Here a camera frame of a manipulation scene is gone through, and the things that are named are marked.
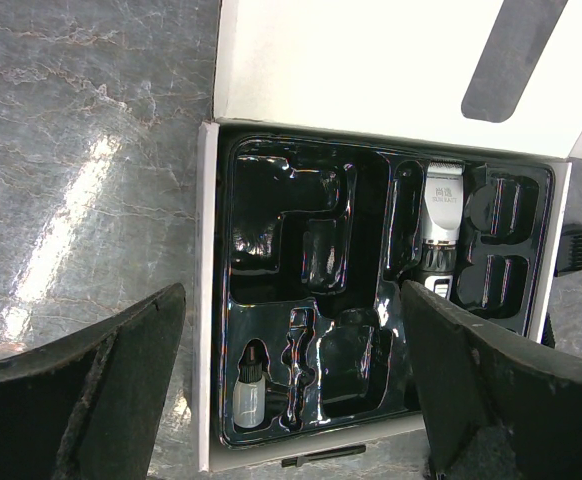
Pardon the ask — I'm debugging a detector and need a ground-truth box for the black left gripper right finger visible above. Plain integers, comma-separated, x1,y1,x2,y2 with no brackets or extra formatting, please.
401,281,582,479

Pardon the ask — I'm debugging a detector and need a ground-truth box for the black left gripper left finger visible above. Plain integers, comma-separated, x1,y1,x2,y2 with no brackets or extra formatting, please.
0,283,186,479

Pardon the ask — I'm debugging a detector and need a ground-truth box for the silver black hair clipper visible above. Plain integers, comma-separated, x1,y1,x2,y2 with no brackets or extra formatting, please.
418,162,464,300

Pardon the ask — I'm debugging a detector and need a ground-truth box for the white cardboard clipper box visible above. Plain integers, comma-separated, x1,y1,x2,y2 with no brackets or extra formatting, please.
193,1,582,471

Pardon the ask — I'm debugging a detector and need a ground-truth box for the black comb guard far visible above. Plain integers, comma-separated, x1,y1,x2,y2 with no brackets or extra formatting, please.
554,223,582,277

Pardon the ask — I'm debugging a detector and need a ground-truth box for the black plastic box tray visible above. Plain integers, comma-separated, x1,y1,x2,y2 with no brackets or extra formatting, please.
211,130,557,448

